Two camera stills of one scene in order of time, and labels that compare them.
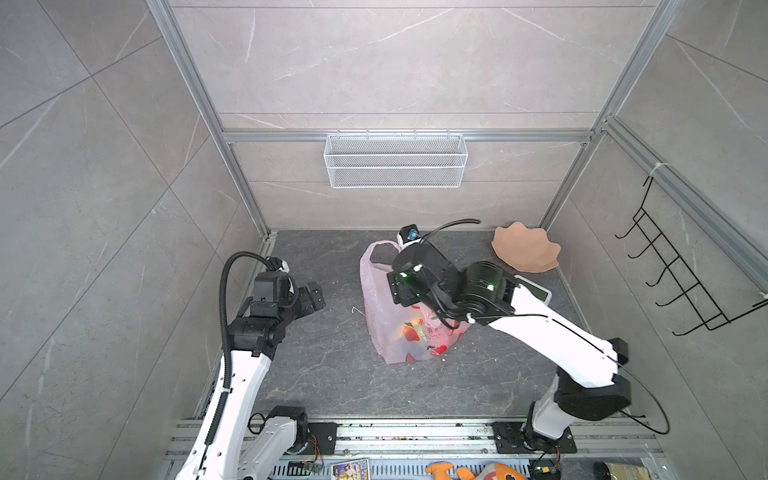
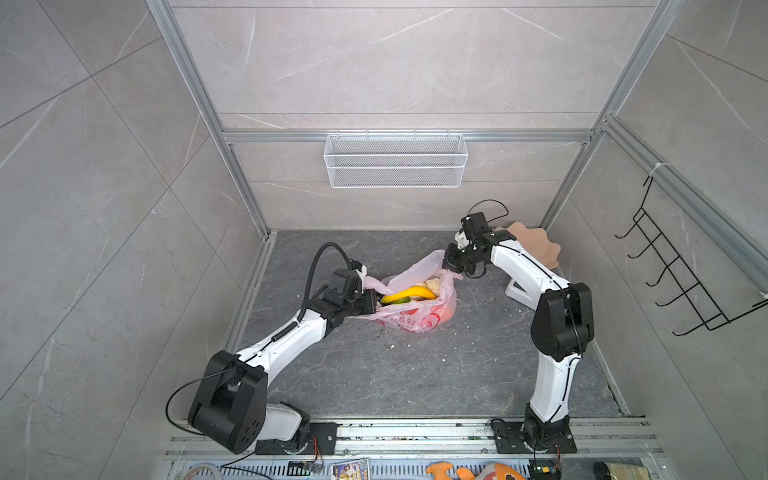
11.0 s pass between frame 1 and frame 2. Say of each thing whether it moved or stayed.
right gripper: moved
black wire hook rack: stayed
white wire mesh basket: stayed
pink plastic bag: moved
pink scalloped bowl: stayed
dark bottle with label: stayed
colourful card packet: stayed
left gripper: moved
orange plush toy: stayed
